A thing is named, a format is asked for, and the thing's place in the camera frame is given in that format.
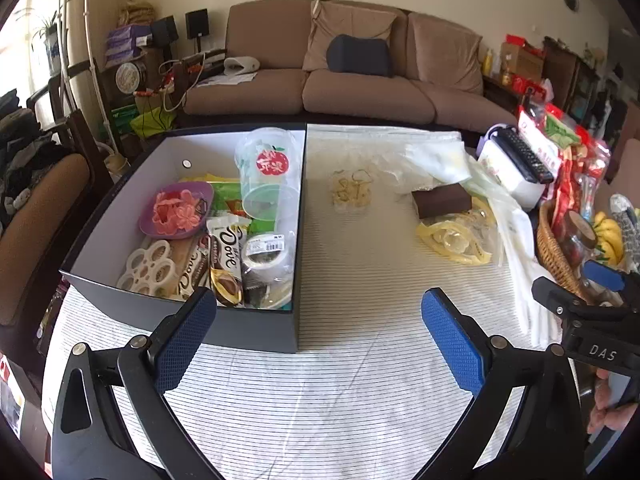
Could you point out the wrapped white tape roll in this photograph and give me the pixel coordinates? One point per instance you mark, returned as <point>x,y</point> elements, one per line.
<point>265,255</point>

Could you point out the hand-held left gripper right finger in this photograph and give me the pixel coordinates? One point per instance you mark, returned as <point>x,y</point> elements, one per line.
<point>450,340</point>

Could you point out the dark wooden chair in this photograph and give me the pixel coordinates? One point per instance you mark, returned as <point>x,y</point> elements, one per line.
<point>75,110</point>

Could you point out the cardboard box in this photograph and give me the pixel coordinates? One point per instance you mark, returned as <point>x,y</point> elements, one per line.
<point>522,62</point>

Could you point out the pile of clothes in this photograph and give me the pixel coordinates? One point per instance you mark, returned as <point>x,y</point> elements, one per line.
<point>25,160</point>

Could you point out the white neck massager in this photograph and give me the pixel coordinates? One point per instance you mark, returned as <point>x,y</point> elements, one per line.
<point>242,65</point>

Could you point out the dark storage box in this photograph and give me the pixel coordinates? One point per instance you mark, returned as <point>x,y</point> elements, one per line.
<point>250,325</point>

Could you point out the wooden chair with orange seat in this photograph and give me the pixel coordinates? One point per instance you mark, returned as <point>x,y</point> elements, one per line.
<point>40,200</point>

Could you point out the stack of purple packs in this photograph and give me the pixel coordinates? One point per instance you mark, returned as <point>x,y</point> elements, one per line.
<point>127,45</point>

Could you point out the red snack packets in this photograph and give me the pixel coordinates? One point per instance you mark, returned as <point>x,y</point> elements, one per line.
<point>575,175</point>

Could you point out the white chocolate bar wrapper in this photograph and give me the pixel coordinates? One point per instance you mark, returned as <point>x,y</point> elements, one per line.
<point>227,250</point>

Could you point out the clear cup with apple print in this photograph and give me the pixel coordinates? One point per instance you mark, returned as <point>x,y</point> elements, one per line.
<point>265,160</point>

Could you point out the tan cushion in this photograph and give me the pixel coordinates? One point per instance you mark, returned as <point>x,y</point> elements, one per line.
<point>445,50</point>
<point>345,20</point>

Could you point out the green snack packet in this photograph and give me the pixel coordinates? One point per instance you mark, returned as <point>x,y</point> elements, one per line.
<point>225,197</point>

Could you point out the red and white snack bag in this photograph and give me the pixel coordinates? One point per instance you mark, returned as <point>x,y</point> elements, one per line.
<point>547,152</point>

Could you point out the brown chocolate bar wrapper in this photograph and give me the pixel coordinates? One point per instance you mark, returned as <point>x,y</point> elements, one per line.
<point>192,270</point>

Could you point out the black remote control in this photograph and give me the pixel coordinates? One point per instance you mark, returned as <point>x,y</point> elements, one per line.
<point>530,155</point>

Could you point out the dark wooden cabinet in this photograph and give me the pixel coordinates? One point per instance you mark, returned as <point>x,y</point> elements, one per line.
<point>570,80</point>

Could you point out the wicker basket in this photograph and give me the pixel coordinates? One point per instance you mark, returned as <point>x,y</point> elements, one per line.
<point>550,250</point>

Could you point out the white tissue pack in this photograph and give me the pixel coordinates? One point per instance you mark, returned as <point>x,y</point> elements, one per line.
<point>505,170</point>

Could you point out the pink flower hair clips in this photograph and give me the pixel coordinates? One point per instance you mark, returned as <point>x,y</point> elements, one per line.
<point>175,210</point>

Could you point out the purple bowl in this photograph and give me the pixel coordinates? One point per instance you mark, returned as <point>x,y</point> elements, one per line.
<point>200,191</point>

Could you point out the brown sponge block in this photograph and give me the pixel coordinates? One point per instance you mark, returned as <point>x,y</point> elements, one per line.
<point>440,202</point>

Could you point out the yellow bottle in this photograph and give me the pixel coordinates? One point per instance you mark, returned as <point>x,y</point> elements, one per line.
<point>487,62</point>

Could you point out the white foam net sleeve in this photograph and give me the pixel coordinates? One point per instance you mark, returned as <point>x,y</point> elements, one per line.
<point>625,220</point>

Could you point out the black speaker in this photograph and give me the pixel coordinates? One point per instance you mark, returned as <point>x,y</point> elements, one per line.
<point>164,30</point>
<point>196,22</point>

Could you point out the brown sofa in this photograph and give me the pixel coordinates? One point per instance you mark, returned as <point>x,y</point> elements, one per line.
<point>360,95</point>

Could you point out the bag of rubber bands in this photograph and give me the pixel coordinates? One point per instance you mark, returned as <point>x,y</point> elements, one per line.
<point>350,192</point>

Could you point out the striped tablecloth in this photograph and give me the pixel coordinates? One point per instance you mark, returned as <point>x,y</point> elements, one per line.
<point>350,285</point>

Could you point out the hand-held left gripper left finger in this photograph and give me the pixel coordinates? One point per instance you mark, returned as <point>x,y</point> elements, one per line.
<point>185,340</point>

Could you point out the yellow packet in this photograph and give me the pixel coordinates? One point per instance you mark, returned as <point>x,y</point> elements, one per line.
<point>205,178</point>

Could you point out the translucent plastic bag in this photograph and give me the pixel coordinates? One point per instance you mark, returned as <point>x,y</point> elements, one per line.
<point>520,260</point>

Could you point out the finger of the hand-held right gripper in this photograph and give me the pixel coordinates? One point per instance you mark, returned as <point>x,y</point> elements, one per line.
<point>602,274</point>
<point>555,297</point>

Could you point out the yellow zip bag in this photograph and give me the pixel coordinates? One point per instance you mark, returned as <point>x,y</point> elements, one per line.
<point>450,242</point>

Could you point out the potted plant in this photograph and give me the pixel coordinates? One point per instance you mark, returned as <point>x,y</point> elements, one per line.
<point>47,30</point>

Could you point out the glass jar with brown lid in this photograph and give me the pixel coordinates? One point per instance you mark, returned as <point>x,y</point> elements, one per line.
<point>580,232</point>

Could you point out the green snack bag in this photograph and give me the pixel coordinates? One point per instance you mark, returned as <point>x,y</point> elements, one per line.
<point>562,132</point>

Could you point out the white plastic bag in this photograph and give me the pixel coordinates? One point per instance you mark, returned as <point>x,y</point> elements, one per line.
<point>435,160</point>

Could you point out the person's right hand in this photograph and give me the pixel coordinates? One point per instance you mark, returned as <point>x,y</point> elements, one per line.
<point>607,417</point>

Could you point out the bananas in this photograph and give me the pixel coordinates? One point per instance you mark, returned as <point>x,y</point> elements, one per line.
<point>607,235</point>

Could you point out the navy lumbar pillow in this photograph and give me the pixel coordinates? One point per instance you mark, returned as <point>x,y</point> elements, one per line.
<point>360,57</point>

